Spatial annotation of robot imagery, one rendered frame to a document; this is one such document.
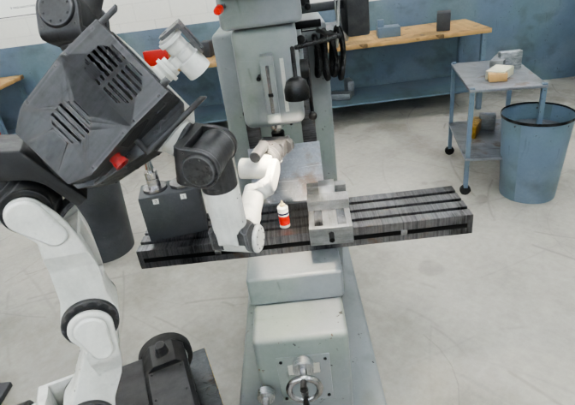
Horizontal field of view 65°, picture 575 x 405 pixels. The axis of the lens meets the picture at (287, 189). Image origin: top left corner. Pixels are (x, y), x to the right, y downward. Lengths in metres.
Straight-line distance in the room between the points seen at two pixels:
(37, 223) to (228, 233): 0.43
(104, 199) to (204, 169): 2.32
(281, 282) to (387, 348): 0.99
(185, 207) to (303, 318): 0.59
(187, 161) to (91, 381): 0.74
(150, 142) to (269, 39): 0.55
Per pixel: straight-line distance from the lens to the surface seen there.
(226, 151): 1.06
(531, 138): 3.46
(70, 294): 1.29
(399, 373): 2.36
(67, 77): 1.01
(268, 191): 1.34
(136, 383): 1.77
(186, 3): 5.82
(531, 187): 3.64
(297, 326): 1.58
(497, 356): 2.50
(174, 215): 1.74
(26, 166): 1.13
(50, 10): 1.16
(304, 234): 1.65
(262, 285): 1.62
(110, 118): 0.96
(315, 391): 1.55
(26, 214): 1.15
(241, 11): 1.38
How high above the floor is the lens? 1.81
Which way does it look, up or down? 27 degrees down
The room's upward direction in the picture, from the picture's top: 8 degrees counter-clockwise
